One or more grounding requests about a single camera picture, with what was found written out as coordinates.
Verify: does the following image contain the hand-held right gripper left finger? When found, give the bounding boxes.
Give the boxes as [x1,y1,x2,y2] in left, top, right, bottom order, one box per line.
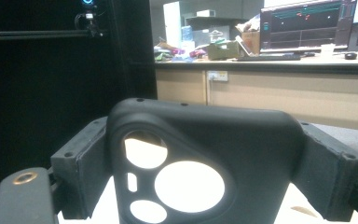
[49,116,114,220]

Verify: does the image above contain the black phone case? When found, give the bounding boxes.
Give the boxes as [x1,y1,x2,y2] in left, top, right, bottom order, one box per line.
[106,97,306,224]

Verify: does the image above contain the grey storage box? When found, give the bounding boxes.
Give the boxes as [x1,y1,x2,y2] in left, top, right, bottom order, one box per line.
[185,16,241,48]

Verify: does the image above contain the camera with blue ring light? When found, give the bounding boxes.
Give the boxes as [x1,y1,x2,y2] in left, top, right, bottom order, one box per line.
[74,0,106,39]

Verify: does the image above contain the black keyboard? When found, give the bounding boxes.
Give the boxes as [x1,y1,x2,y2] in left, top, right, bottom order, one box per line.
[236,53,302,63]

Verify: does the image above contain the wide computer monitor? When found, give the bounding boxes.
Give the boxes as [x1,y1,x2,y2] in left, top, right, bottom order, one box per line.
[259,0,357,53]

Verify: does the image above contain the pile of colourful clutter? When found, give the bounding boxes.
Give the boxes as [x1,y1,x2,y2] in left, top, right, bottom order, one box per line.
[153,40,209,63]

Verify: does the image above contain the white upright panel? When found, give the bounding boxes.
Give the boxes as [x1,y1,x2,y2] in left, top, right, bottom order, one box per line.
[162,1,186,50]

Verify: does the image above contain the light wooden desk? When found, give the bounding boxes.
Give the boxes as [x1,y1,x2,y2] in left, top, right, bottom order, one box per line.
[154,50,358,133]

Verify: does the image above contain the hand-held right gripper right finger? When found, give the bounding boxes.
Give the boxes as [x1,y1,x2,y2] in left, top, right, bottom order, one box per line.
[292,120,358,223]

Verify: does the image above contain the black horizontal pole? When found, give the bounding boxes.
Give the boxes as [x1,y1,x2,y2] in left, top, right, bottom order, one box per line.
[0,28,106,42]

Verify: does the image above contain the white wall socket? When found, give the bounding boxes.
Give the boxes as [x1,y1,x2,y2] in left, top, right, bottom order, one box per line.
[207,70,229,83]

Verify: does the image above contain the brown cardboard box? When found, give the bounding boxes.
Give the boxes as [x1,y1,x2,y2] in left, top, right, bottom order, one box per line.
[235,21,261,56]

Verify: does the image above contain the white paper cup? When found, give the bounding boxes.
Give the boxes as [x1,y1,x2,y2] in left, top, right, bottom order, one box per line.
[320,43,337,58]

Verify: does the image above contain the olive green box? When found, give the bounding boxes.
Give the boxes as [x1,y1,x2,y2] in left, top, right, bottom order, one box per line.
[207,40,242,62]

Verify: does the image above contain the white board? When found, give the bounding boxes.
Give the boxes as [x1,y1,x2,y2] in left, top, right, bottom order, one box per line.
[57,136,358,224]

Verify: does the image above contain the black curtain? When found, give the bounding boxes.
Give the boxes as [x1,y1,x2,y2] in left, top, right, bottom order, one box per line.
[0,0,158,203]

